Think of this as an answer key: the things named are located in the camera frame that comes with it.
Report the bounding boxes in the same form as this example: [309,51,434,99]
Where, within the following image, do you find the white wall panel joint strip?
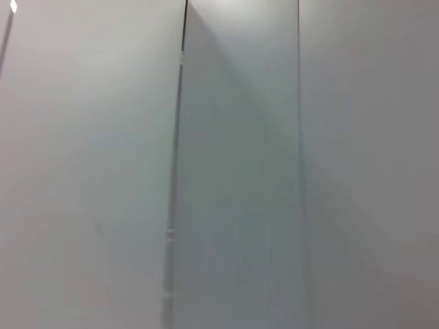
[161,0,189,329]

